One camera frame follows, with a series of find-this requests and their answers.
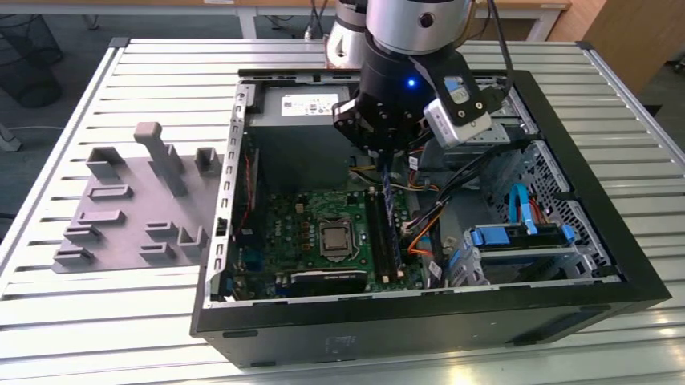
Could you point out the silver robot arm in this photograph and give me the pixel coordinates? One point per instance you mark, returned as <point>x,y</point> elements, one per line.
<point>406,24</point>

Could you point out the grey power supply with label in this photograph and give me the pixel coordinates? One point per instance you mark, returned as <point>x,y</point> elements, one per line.
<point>288,152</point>

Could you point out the grey metal drive cage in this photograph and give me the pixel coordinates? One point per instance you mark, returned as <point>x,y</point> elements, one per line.
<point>512,116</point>

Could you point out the wooden desk with white legs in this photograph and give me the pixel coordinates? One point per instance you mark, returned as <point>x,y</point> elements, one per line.
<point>540,5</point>

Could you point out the green motherboard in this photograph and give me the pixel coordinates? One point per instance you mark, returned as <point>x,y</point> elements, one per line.
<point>288,212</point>

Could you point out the black table corner cap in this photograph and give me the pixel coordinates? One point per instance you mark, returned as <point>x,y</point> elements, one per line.
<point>118,42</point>
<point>584,45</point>

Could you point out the silver CPU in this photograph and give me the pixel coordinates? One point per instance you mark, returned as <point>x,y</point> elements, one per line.
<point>333,239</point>

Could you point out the hard disk in blue carrier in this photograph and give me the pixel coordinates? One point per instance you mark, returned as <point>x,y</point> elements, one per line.
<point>491,238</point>

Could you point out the small blue plastic carrier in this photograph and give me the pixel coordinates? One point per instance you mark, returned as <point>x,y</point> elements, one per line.
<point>459,260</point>

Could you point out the wooden cabinet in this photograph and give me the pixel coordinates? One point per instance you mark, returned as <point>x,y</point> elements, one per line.
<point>637,32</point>

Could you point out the black graphics card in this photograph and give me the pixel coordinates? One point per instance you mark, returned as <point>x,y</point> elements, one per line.
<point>325,282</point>

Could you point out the grey parts rack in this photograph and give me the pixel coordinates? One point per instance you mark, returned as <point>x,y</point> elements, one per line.
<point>133,192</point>

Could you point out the black PC case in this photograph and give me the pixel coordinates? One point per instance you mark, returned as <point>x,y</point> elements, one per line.
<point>373,333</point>

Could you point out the black mesh waste bin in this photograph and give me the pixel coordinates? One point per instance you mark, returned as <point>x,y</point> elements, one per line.
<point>32,72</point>

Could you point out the white furniture foot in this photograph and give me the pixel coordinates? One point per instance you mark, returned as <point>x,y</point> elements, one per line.
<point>8,138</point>

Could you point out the small black-mounted wrist camera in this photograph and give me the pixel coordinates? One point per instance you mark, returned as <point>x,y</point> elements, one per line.
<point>347,120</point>

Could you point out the grey box wrist camera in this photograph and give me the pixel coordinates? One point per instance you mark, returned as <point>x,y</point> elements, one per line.
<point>448,128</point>

